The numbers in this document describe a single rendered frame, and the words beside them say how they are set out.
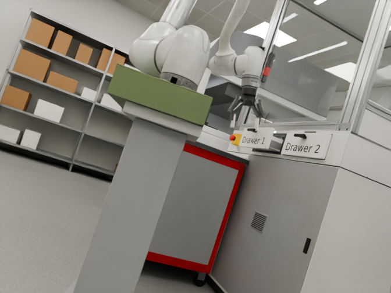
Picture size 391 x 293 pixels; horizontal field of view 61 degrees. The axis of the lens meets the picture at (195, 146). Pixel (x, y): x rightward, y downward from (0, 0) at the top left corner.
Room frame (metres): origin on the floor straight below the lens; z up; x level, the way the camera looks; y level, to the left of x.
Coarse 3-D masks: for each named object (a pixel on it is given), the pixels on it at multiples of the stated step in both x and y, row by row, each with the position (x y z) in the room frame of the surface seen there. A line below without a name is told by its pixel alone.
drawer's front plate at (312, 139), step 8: (288, 136) 1.60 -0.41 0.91; (312, 136) 1.43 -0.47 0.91; (320, 136) 1.39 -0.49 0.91; (328, 136) 1.34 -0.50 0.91; (288, 144) 1.58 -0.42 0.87; (296, 144) 1.52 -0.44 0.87; (304, 144) 1.47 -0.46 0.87; (312, 144) 1.42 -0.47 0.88; (320, 144) 1.37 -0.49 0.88; (328, 144) 1.35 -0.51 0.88; (288, 152) 1.56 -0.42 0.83; (296, 152) 1.50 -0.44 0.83; (304, 152) 1.45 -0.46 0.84; (312, 152) 1.40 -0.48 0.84; (320, 152) 1.36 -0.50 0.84
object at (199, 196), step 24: (192, 144) 1.75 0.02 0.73; (192, 168) 1.78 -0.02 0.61; (216, 168) 1.82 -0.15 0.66; (240, 168) 1.87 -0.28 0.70; (168, 192) 1.75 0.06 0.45; (192, 192) 1.79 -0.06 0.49; (216, 192) 1.84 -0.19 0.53; (168, 216) 1.77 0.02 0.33; (192, 216) 1.81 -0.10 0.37; (216, 216) 1.85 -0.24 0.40; (168, 240) 1.78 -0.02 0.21; (192, 240) 1.82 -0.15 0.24; (216, 240) 1.87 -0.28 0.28; (168, 264) 1.79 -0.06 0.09; (192, 264) 1.84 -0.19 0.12
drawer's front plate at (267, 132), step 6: (246, 132) 1.85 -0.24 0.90; (252, 132) 1.79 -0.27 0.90; (258, 132) 1.72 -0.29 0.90; (264, 132) 1.67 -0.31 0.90; (270, 132) 1.62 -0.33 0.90; (246, 138) 1.83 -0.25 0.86; (252, 138) 1.77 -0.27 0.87; (258, 138) 1.70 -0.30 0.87; (270, 138) 1.62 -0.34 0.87; (240, 144) 1.87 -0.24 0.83; (246, 144) 1.81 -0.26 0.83; (252, 144) 1.75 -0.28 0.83; (258, 144) 1.68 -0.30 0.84; (264, 144) 1.63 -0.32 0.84
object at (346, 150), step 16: (336, 144) 1.31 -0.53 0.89; (352, 144) 1.27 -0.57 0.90; (368, 144) 1.30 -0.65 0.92; (304, 160) 1.46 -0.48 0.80; (320, 160) 1.37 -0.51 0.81; (336, 160) 1.29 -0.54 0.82; (352, 160) 1.28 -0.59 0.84; (368, 160) 1.30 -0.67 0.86; (384, 160) 1.33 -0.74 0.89; (368, 176) 1.31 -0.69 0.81; (384, 176) 1.34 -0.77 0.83
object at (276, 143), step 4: (272, 136) 1.64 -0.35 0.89; (272, 140) 1.64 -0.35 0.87; (276, 140) 1.65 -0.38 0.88; (280, 140) 1.66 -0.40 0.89; (272, 144) 1.64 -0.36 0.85; (276, 144) 1.65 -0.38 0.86; (280, 144) 1.66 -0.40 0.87; (256, 148) 1.86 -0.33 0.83; (268, 148) 1.69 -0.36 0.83; (272, 148) 1.65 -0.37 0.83; (276, 148) 1.65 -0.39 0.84
